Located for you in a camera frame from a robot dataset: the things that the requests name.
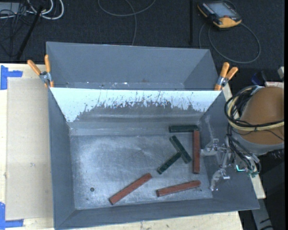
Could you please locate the dark green flat block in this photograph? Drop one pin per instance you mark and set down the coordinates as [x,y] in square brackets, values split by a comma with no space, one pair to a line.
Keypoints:
[180,149]
[183,128]
[169,163]

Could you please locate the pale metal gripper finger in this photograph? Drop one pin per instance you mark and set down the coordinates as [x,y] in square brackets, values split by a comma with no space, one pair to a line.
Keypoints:
[208,151]
[216,179]

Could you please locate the grey metal bin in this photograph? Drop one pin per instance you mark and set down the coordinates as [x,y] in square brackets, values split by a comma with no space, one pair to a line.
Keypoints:
[124,162]

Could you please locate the pale flat board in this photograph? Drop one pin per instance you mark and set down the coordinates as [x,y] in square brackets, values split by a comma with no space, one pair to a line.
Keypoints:
[26,147]

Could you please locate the red-brown flat block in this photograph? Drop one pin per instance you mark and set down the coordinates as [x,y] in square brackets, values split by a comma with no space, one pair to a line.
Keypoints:
[178,188]
[196,152]
[130,188]

